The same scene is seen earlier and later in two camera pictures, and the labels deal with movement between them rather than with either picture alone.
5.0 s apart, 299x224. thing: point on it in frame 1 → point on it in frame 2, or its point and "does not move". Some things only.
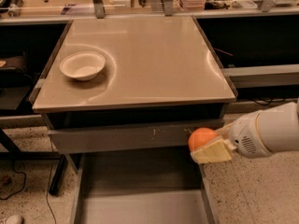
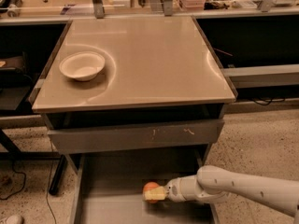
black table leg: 56,180 does not move
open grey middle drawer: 141,189 does not move
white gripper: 244,136 → 173,189
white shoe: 14,219 does not move
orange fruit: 199,136 → 149,187
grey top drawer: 126,137 does not move
